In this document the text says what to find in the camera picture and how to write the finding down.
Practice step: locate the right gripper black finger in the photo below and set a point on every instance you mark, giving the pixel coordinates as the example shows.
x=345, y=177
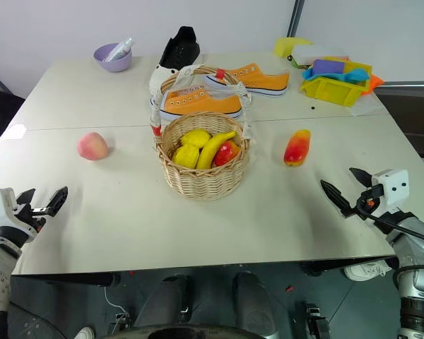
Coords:
x=337, y=198
x=363, y=178

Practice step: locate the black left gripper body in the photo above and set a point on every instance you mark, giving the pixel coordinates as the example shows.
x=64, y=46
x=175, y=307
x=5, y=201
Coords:
x=35, y=216

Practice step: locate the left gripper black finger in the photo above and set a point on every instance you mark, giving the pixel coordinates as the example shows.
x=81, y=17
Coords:
x=57, y=200
x=25, y=197

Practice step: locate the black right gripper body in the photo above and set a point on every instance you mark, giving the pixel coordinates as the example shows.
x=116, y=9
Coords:
x=365, y=206

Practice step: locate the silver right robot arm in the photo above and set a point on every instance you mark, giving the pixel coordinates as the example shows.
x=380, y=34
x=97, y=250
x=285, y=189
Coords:
x=417, y=254

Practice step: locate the red apple in basket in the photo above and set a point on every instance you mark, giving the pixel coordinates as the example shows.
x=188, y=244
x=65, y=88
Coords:
x=227, y=152

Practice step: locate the red yellow mango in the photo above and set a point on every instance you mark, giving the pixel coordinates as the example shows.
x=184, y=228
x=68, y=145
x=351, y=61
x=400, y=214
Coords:
x=297, y=148

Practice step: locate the pink peach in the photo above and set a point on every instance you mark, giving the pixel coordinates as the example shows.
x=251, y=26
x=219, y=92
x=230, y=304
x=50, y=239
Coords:
x=93, y=146

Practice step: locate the white sneaker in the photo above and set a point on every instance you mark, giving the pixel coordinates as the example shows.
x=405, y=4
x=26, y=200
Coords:
x=85, y=333
x=365, y=271

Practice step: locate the yellow plastic bin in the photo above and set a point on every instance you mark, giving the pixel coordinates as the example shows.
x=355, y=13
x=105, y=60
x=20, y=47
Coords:
x=330, y=90

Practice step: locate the orange cloth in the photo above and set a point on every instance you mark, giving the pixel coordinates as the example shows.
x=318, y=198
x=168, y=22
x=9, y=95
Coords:
x=375, y=82

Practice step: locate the blue cloth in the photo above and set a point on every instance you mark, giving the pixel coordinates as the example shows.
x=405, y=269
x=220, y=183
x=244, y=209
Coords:
x=355, y=76

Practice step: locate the purple sponge block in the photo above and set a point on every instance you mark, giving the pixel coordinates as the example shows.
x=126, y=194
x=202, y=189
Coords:
x=328, y=67

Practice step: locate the white box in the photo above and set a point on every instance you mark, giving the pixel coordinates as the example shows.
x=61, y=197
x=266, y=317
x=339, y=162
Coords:
x=318, y=53

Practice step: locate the green small item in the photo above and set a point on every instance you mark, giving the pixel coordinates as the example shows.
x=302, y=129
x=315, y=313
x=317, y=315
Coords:
x=295, y=62

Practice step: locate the yellow banana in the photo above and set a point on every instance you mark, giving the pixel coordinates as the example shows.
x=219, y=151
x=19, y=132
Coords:
x=211, y=150

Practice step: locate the yellow bell pepper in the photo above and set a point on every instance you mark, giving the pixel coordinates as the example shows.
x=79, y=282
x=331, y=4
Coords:
x=185, y=156

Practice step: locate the orange canvas shoe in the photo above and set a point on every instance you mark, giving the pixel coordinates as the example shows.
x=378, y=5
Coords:
x=261, y=79
x=205, y=104

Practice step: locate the purple plastic bowl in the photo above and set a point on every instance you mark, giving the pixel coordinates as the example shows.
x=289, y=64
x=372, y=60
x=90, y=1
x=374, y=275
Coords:
x=113, y=60

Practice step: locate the yellow lemon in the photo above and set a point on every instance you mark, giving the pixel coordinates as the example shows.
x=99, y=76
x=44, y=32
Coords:
x=196, y=137

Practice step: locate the yellow box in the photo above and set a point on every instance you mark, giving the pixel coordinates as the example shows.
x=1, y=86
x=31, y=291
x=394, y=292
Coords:
x=286, y=46

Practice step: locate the white canvas shoe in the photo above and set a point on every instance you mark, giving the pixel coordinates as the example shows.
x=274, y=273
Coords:
x=159, y=78

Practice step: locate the white tube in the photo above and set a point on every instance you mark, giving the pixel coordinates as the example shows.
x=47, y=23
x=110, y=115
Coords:
x=122, y=48

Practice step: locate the black canvas shoe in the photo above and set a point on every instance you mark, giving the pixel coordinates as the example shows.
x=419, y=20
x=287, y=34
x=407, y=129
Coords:
x=182, y=49

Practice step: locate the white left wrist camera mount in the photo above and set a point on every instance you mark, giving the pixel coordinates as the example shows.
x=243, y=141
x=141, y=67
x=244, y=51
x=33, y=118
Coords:
x=0, y=208

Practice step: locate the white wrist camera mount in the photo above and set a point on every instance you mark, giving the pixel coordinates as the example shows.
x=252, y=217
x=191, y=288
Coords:
x=392, y=187
x=0, y=208

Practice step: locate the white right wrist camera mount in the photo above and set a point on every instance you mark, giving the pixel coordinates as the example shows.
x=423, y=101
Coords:
x=392, y=187

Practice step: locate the metal post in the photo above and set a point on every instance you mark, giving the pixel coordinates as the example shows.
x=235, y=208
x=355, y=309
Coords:
x=297, y=17

